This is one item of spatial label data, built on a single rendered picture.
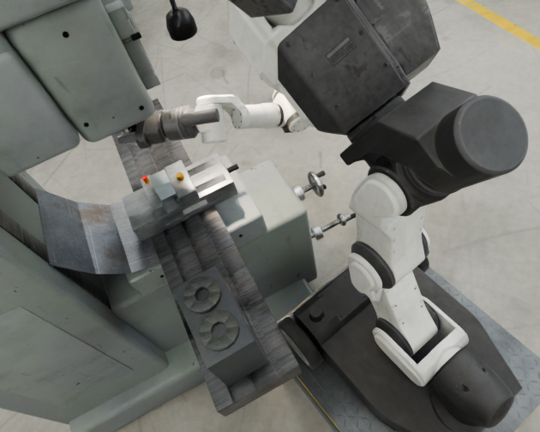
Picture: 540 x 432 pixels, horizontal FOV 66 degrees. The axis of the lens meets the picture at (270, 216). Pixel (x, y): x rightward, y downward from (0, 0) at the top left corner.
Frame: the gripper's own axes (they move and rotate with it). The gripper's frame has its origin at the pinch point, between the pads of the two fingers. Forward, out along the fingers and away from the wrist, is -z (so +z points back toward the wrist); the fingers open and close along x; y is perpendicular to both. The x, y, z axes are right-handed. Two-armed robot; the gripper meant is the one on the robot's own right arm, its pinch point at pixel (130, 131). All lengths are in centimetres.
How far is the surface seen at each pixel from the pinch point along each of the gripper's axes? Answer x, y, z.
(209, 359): 60, 14, 22
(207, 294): 44, 14, 20
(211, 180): -0.5, 25.9, 15.2
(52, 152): 17.8, -13.1, -9.7
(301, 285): 4, 104, 35
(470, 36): -187, 125, 168
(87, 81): 9.7, -24.0, 3.1
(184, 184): 3.2, 21.8, 8.0
